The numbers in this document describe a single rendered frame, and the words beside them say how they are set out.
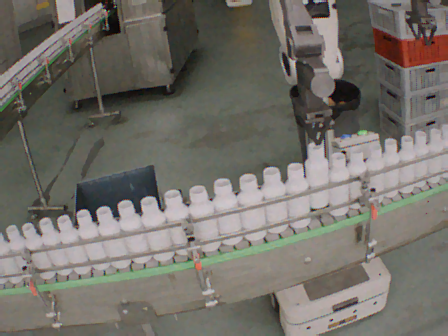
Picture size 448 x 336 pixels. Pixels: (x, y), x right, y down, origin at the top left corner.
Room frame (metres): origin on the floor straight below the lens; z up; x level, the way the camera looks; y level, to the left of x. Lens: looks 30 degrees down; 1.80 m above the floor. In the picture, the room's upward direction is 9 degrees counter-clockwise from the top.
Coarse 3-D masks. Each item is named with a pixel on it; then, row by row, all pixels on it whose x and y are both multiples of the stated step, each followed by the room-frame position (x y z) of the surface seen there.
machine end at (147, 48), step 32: (96, 0) 5.09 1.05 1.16; (128, 0) 4.69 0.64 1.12; (160, 0) 4.64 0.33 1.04; (192, 0) 6.06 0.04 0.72; (128, 32) 4.70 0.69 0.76; (160, 32) 4.64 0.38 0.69; (192, 32) 5.80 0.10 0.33; (96, 64) 4.78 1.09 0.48; (128, 64) 4.71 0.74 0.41; (160, 64) 4.65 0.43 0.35; (96, 96) 4.81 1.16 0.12
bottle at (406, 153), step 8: (408, 136) 1.12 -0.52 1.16; (408, 144) 1.09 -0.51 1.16; (400, 152) 1.11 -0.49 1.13; (408, 152) 1.09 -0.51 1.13; (400, 160) 1.10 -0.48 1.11; (408, 160) 1.08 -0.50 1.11; (400, 168) 1.10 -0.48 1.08; (408, 168) 1.08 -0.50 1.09; (400, 176) 1.09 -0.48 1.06; (408, 176) 1.08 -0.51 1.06; (400, 192) 1.09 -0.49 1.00; (408, 192) 1.08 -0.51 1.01
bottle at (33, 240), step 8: (32, 224) 0.99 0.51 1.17; (24, 232) 0.96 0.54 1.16; (32, 232) 0.97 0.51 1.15; (32, 240) 0.96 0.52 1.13; (40, 240) 0.97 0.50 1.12; (32, 248) 0.95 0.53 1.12; (32, 256) 0.95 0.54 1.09; (40, 256) 0.95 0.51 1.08; (48, 256) 0.98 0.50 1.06; (40, 264) 0.95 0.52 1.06; (48, 264) 0.96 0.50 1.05; (48, 272) 0.95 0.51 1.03
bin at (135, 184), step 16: (112, 176) 1.57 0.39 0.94; (128, 176) 1.58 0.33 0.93; (144, 176) 1.59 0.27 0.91; (80, 192) 1.56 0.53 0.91; (96, 192) 1.56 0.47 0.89; (112, 192) 1.57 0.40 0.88; (128, 192) 1.58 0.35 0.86; (144, 192) 1.59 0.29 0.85; (160, 192) 1.40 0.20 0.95; (80, 208) 1.47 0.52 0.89; (96, 208) 1.56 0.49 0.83; (112, 208) 1.57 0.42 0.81; (176, 320) 1.07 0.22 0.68
